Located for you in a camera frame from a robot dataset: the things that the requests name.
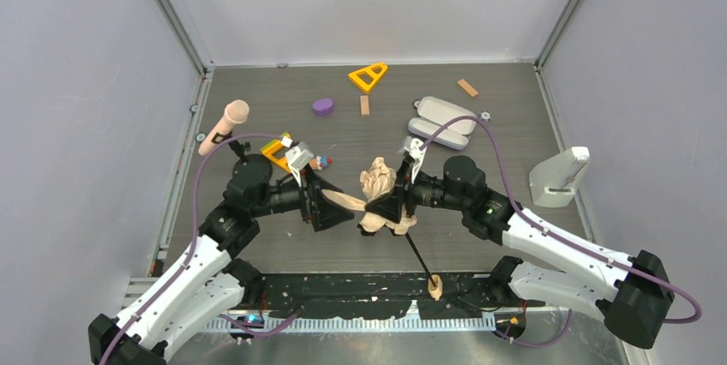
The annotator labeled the beige folding umbrella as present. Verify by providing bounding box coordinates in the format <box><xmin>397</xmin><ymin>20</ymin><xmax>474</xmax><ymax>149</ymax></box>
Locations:
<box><xmin>322</xmin><ymin>157</ymin><xmax>443</xmax><ymax>301</ymax></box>

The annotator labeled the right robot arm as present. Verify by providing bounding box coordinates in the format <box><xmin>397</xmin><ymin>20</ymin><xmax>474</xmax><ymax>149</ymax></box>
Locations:
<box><xmin>360</xmin><ymin>155</ymin><xmax>675</xmax><ymax>349</ymax></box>

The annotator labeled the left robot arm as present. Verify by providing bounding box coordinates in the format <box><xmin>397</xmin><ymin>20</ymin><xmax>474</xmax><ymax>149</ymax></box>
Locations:
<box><xmin>88</xmin><ymin>154</ymin><xmax>354</xmax><ymax>364</ymax></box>

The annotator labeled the small ice cream toy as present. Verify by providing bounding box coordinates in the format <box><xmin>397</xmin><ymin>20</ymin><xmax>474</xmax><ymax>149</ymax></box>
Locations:
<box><xmin>309</xmin><ymin>156</ymin><xmax>333</xmax><ymax>171</ymax></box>

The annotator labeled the orange green triangle block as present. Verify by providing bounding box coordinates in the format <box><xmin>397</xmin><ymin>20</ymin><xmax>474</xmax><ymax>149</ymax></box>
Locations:
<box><xmin>260</xmin><ymin>132</ymin><xmax>294</xmax><ymax>173</ymax></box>

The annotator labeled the white glasses case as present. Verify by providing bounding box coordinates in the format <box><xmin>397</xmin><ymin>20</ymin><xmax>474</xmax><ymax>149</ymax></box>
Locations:
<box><xmin>407</xmin><ymin>96</ymin><xmax>476</xmax><ymax>151</ymax></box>

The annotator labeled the purple heart-shaped box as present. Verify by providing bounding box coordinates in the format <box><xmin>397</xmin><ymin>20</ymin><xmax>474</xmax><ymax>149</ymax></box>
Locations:
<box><xmin>312</xmin><ymin>99</ymin><xmax>334</xmax><ymax>117</ymax></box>

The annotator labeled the small wooden block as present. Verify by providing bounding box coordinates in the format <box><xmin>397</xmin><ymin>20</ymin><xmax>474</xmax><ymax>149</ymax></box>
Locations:
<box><xmin>359</xmin><ymin>95</ymin><xmax>370</xmax><ymax>117</ymax></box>
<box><xmin>457</xmin><ymin>79</ymin><xmax>478</xmax><ymax>98</ymax></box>

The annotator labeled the pink toy microphone on stand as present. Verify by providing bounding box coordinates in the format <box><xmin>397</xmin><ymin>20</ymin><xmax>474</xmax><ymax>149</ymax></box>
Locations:
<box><xmin>197</xmin><ymin>99</ymin><xmax>250</xmax><ymax>156</ymax></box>

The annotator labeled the white stand holder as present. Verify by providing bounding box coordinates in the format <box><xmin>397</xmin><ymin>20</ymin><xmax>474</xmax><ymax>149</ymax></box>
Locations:
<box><xmin>529</xmin><ymin>147</ymin><xmax>590</xmax><ymax>208</ymax></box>

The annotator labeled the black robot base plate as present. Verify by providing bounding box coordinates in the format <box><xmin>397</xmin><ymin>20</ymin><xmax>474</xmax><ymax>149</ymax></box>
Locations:
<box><xmin>234</xmin><ymin>272</ymin><xmax>522</xmax><ymax>320</ymax></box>

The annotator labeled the yellow triangle frame block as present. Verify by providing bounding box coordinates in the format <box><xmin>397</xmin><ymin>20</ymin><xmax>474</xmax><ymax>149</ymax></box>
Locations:
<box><xmin>347</xmin><ymin>62</ymin><xmax>388</xmax><ymax>94</ymax></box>

